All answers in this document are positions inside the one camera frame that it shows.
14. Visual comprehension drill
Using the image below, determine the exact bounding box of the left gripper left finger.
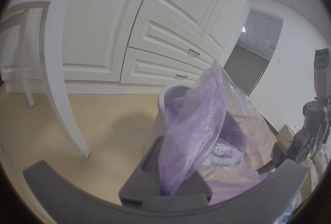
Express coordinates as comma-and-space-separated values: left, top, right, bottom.
119, 136, 166, 205

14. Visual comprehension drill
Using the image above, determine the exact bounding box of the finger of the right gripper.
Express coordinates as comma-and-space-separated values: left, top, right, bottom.
257, 160, 277, 175

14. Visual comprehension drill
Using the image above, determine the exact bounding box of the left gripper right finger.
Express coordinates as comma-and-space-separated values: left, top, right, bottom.
178, 171, 213, 204

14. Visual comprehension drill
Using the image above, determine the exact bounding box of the purple plastic bag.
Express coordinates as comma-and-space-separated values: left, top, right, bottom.
158, 60, 277, 205

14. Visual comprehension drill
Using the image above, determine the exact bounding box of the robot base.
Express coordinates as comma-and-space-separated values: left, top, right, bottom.
278, 140, 329, 223

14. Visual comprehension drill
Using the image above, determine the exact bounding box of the white trash bin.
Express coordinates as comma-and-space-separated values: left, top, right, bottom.
143, 85, 249, 166

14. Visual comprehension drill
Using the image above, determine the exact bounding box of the grey curtain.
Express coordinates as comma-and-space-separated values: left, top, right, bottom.
224, 44, 269, 96

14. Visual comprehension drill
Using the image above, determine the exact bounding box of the white chair dark grey seat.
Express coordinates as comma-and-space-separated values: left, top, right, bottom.
0, 0, 92, 159

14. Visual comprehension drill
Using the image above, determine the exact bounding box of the white wardrobe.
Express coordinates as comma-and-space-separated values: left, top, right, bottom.
0, 0, 254, 94

